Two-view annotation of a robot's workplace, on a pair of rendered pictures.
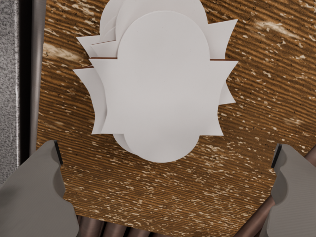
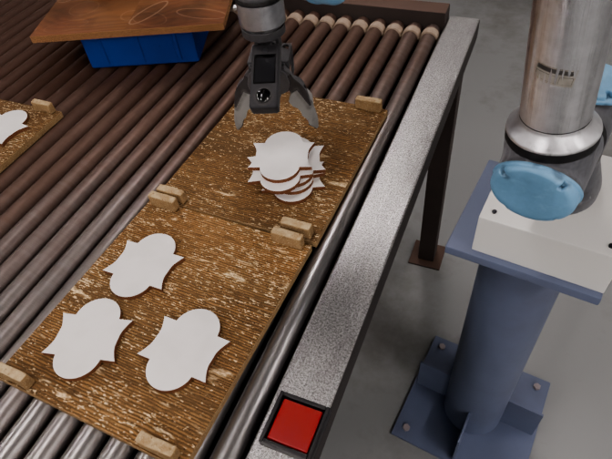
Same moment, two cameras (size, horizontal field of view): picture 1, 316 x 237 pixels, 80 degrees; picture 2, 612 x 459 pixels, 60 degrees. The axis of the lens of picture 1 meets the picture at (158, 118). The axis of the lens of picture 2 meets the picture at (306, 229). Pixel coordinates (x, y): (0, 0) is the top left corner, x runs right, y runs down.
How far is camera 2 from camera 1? 0.88 m
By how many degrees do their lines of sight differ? 16
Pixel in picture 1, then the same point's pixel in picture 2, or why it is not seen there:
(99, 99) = (315, 158)
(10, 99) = (382, 169)
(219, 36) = (255, 177)
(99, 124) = (318, 149)
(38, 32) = (351, 196)
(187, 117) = (270, 148)
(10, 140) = (393, 148)
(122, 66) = (297, 164)
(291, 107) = (212, 165)
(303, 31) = (211, 192)
